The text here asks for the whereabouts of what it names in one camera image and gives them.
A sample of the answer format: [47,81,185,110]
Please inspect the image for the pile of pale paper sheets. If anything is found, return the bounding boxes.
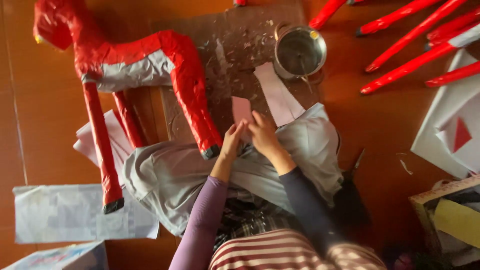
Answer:
[73,109,136,177]

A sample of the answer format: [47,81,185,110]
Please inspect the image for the small pink paper piece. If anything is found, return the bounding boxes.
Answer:
[230,96,256,144]

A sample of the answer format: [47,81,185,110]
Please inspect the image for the person's right hand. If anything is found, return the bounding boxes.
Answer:
[247,110,287,160]

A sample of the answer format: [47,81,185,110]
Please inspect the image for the brown cardboard sheet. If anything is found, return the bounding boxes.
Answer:
[150,3,325,144]

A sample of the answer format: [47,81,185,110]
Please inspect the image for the scissors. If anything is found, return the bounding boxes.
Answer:
[343,148,366,181]

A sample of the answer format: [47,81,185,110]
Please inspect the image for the grey cloth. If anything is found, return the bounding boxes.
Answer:
[121,103,344,238]

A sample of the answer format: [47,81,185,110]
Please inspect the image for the white printed box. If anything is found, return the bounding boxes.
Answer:
[2,240,110,270]

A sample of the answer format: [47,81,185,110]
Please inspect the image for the red triangle paper piece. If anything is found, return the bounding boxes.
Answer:
[452,116,473,154]

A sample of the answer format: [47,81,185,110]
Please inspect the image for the pink zigzag-edged paper strip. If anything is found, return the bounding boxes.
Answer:
[253,62,307,128]

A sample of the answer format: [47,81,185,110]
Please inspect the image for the red paper horse figure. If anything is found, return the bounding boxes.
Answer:
[32,0,224,215]

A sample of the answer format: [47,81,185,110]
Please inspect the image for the person's left hand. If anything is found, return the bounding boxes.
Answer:
[218,120,247,161]

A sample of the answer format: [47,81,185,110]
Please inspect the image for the red striped shirt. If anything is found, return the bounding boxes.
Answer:
[207,229,388,270]

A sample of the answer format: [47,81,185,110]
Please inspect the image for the thin glue brush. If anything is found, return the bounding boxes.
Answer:
[298,55,313,94]

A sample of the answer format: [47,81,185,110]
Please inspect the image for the group of red paper sticks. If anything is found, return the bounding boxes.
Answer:
[308,0,480,95]

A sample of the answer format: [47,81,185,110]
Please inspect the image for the cardboard box with scraps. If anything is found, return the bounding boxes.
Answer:
[408,175,480,268]

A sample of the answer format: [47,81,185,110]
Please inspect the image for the stack of white paper sheets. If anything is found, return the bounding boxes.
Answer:
[410,48,480,180]

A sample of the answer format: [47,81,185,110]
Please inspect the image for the plaid garment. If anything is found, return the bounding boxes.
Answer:
[213,198,301,252]

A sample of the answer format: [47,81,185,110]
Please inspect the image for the printed white paper sheet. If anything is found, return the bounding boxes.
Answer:
[12,183,161,245]

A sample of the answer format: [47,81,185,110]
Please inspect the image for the steel pot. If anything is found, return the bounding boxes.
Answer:
[272,22,328,82]

